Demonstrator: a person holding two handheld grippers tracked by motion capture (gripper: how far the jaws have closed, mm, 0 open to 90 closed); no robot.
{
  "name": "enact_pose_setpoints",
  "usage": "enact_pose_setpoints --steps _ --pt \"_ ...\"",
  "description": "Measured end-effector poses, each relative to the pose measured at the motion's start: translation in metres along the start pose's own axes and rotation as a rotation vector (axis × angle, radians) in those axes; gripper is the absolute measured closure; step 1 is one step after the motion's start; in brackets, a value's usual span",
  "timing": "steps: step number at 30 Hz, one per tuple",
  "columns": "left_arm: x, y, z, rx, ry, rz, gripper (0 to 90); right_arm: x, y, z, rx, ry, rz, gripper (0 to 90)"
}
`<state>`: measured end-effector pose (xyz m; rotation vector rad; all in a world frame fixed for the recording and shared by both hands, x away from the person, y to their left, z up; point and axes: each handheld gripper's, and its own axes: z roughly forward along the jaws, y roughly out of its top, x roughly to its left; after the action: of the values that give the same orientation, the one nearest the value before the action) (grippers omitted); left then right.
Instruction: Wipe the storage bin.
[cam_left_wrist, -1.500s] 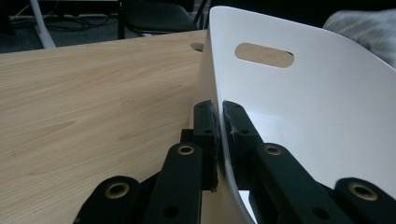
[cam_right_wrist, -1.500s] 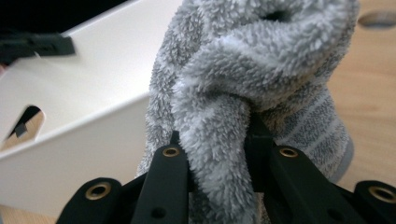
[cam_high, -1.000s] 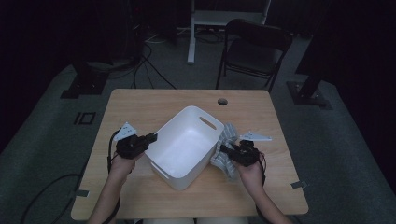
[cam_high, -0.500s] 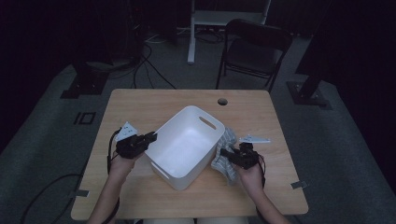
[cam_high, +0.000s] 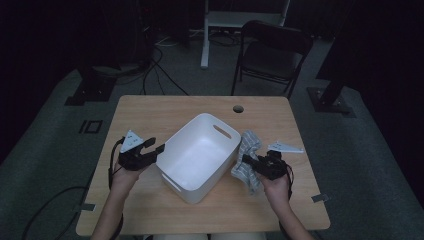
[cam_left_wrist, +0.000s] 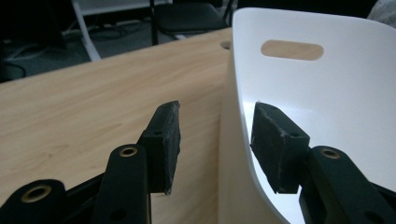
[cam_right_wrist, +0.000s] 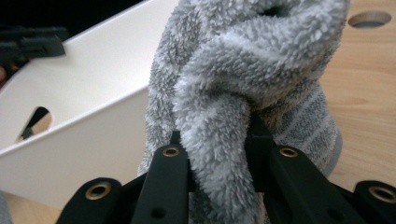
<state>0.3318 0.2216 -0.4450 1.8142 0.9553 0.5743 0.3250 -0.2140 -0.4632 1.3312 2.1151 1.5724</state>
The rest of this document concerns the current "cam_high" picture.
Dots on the grey striped towel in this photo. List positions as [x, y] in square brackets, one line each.
[248, 141]

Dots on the black folding chair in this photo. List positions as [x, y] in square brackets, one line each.
[273, 56]

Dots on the person's left hand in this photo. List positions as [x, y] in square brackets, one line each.
[125, 180]

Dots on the white metal desk frame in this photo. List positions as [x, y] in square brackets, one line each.
[233, 19]

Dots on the black stand with base plate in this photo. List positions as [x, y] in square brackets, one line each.
[93, 88]
[330, 101]

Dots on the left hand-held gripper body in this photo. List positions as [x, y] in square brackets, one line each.
[133, 158]

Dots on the person's right hand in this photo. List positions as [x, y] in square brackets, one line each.
[276, 190]

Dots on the white plastic bin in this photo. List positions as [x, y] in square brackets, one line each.
[196, 160]

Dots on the grey tape strip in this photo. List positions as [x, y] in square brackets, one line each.
[86, 207]
[320, 198]

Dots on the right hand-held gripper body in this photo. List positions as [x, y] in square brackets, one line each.
[271, 166]

